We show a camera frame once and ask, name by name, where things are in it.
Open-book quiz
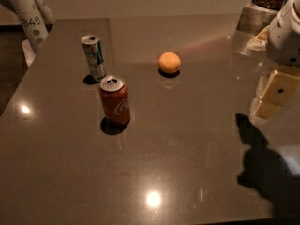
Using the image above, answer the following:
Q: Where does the red coke can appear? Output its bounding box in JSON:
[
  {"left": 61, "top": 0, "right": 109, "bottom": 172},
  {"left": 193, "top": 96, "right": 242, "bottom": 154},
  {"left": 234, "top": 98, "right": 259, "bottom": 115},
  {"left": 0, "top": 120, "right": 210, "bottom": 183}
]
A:
[{"left": 98, "top": 75, "right": 130, "bottom": 126}]

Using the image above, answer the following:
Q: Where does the metal dispenser base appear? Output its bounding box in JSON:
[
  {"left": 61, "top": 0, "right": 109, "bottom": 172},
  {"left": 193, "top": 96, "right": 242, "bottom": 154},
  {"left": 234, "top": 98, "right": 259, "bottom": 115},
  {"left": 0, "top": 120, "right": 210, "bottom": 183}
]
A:
[{"left": 232, "top": 2, "right": 277, "bottom": 55}]

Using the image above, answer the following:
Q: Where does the orange fruit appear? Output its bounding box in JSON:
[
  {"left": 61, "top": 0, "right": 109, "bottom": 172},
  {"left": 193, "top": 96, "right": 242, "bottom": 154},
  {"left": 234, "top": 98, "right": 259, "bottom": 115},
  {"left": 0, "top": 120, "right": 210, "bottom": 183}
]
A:
[{"left": 158, "top": 52, "right": 181, "bottom": 74}]

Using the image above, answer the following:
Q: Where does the silver blue energy drink can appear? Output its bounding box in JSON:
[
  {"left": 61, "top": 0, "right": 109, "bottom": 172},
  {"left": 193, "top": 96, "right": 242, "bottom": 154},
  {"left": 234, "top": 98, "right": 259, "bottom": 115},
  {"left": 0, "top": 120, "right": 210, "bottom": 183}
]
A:
[{"left": 81, "top": 35, "right": 106, "bottom": 81}]

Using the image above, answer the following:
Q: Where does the white numbered robot leg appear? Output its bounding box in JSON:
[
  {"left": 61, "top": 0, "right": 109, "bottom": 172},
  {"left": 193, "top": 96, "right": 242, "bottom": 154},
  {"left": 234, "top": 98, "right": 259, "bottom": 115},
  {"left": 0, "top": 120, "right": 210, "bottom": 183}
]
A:
[{"left": 1, "top": 0, "right": 54, "bottom": 53}]

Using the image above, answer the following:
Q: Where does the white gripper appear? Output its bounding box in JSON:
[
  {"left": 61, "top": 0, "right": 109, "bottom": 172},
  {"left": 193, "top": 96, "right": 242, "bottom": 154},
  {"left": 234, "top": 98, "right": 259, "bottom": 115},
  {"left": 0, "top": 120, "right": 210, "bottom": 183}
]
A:
[{"left": 253, "top": 0, "right": 300, "bottom": 120}]

